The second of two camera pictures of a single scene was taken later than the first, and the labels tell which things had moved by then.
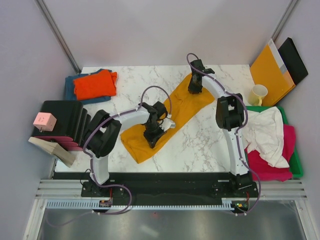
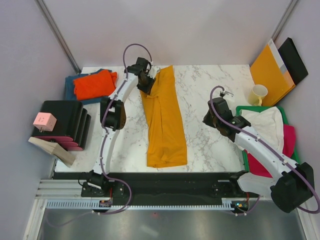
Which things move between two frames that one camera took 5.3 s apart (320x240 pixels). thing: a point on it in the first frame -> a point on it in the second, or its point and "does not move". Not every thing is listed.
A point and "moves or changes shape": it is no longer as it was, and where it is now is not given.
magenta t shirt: x=268 y=173 does not move
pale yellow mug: x=257 y=93 does not move
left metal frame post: x=43 y=8 does not move
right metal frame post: x=284 y=20 does not move
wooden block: x=55 y=149 does not move
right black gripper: x=192 y=88 -> x=206 y=119
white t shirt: x=263 y=132 does not move
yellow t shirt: x=184 y=107 moves or changes shape
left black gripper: x=152 y=140 -> x=147 y=89
